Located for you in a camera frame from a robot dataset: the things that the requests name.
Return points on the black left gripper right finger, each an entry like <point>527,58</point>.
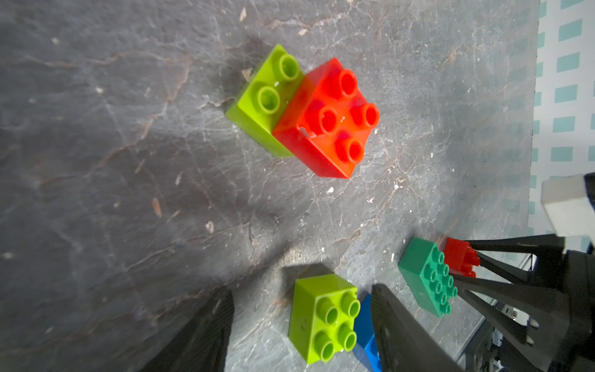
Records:
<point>402,343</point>

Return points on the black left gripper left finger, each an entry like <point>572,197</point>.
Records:
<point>201,345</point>

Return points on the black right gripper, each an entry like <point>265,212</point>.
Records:
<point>564,321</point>

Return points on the green long lego brick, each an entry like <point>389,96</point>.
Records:
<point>427,275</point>

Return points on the lime lego brick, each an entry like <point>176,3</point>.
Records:
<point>323,313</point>
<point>263,100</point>

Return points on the red lego brick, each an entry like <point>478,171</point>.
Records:
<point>461,257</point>
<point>328,121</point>

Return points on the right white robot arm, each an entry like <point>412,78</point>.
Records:
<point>510,356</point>

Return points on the blue lego brick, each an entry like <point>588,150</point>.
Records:
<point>366,350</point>

